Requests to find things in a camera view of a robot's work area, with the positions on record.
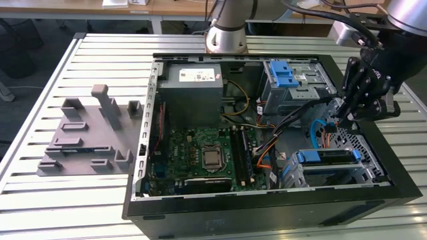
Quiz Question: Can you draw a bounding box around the white desk leg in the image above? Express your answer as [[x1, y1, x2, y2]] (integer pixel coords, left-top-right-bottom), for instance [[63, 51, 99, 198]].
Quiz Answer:
[[0, 81, 15, 103]]

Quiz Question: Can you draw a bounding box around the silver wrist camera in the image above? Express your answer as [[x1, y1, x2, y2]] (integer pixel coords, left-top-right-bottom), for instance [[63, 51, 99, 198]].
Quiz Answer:
[[332, 21, 364, 47]]

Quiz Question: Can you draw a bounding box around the hard disk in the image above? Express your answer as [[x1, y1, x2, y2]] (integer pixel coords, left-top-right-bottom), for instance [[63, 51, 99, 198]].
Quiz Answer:
[[298, 149, 362, 166]]

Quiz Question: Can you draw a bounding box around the grey power supply unit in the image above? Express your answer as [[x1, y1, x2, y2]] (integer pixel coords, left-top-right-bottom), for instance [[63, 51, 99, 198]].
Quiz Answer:
[[156, 62, 224, 128]]

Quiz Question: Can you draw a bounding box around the metal disk bay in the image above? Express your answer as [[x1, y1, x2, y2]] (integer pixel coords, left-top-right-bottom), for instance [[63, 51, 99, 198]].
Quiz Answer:
[[282, 148, 382, 189]]

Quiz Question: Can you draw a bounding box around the black camera silver bracket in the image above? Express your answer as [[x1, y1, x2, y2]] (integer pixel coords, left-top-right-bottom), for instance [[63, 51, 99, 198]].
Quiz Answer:
[[372, 94, 402, 123]]

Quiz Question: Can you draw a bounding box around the grey parts rack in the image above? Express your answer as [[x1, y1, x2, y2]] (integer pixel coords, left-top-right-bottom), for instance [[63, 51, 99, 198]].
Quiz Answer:
[[35, 83, 147, 177]]

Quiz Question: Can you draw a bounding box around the silver CPU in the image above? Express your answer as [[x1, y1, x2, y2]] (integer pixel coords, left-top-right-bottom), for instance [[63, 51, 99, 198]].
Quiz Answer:
[[203, 150, 222, 168]]

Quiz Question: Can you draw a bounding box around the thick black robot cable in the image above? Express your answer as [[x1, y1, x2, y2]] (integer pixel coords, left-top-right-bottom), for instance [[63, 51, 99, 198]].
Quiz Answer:
[[282, 0, 384, 48]]

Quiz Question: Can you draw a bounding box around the blue data wire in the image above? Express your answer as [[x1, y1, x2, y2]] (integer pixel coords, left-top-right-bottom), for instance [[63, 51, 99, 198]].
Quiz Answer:
[[308, 118, 336, 151]]

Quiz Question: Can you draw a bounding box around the green motherboard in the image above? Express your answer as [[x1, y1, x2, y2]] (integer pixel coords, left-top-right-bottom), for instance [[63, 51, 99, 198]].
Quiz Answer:
[[142, 126, 268, 197]]

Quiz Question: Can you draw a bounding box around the black PC case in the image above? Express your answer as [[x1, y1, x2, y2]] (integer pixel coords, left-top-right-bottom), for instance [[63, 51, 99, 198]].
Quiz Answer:
[[122, 52, 423, 240]]

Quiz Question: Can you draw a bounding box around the orange flat wire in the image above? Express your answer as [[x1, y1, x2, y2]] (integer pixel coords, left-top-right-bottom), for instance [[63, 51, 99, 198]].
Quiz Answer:
[[255, 146, 279, 173]]

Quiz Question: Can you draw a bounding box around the wooden desk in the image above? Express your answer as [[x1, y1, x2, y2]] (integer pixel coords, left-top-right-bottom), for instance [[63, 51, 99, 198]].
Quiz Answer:
[[0, 0, 355, 35]]

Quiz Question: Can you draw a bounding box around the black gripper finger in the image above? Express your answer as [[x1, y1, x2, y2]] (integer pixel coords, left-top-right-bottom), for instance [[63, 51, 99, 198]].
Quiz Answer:
[[342, 65, 374, 130], [335, 56, 362, 119]]

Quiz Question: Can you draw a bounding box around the black graphics card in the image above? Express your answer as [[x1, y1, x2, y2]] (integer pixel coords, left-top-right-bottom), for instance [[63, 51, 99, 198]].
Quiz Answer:
[[182, 175, 234, 194]]

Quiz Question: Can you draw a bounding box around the orange power wire black plug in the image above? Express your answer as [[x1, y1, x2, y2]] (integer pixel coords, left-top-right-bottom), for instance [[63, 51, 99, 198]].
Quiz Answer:
[[320, 119, 351, 151]]

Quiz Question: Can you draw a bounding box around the black wire bundle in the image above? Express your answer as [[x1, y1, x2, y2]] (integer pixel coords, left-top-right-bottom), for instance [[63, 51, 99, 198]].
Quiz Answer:
[[258, 98, 336, 157]]

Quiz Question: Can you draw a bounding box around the black RAM slot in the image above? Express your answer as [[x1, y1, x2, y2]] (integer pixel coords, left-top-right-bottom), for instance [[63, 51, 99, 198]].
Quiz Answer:
[[231, 126, 244, 186]]

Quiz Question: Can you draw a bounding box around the black office chair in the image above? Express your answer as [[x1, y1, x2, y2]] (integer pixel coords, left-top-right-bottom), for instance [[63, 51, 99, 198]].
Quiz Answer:
[[0, 17, 44, 80]]

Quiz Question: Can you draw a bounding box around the blue plastic drive latch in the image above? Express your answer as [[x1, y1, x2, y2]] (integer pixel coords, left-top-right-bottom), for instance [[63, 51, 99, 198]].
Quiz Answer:
[[270, 59, 300, 88]]

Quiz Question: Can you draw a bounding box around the yellow wire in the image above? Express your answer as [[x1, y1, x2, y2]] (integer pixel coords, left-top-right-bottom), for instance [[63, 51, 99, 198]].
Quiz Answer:
[[220, 79, 251, 117]]

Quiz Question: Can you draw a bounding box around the black CPU socket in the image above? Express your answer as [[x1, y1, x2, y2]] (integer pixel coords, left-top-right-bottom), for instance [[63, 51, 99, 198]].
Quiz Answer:
[[199, 143, 227, 174]]

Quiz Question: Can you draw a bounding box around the grey metal drive cage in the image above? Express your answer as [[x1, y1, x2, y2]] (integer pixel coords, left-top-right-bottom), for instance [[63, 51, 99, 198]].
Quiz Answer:
[[260, 59, 338, 116]]

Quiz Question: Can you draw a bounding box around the red twisted wire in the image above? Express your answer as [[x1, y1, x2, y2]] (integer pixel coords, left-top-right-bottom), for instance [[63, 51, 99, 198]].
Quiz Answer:
[[148, 101, 167, 158]]

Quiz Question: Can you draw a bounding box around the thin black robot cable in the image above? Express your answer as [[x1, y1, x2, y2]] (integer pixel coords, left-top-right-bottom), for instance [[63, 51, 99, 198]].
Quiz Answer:
[[322, 0, 355, 15]]

